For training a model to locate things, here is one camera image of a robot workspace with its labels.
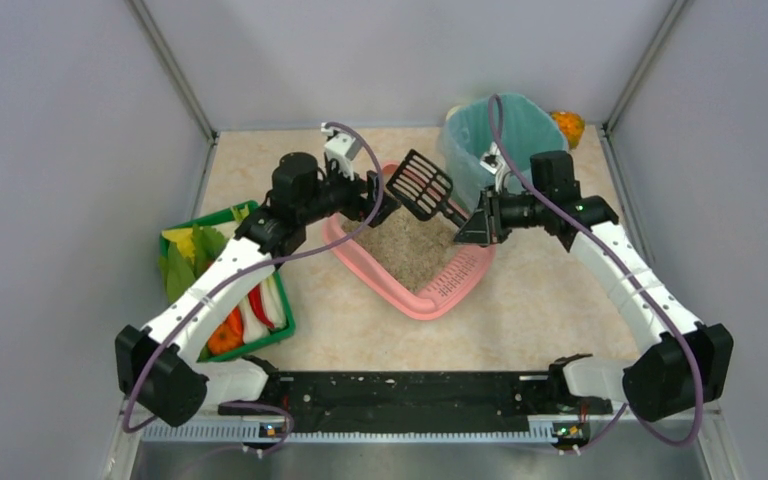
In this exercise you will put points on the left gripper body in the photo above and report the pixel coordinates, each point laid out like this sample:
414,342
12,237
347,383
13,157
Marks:
371,196

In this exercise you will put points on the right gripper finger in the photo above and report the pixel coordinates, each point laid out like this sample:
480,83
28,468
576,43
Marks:
483,228
490,203

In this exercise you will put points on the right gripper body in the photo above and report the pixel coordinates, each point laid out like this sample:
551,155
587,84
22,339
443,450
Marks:
493,216

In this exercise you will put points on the pink litter box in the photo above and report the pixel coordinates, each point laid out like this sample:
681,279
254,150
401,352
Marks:
451,286

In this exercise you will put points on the black litter scoop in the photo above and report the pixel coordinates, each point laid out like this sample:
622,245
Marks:
424,189

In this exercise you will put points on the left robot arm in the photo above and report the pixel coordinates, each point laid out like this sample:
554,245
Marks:
158,364

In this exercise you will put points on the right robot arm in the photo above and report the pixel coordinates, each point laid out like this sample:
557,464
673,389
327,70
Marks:
682,360

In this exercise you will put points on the cat litter sand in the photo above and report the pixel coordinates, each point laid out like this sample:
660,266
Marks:
402,252

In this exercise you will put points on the green trash bin with bag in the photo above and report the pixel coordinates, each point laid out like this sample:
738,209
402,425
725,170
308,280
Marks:
466,136

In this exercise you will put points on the orange toy fruit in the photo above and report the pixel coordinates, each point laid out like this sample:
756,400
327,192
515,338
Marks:
571,125

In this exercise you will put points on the red chili pepper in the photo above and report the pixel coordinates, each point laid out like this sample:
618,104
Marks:
256,304

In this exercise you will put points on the green vegetable tray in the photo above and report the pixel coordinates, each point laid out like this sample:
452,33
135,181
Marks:
204,355

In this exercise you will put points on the green leafy vegetable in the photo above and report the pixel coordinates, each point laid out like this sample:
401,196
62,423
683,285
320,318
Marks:
189,249

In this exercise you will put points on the orange carrot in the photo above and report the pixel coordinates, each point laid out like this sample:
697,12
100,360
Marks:
229,335

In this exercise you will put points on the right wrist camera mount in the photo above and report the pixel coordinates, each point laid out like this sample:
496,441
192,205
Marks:
494,162

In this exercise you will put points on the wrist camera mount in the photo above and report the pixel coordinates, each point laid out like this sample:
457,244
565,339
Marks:
494,162
340,150

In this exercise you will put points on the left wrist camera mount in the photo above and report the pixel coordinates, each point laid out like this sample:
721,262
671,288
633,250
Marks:
340,150

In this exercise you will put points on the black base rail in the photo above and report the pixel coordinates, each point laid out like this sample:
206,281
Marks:
442,402

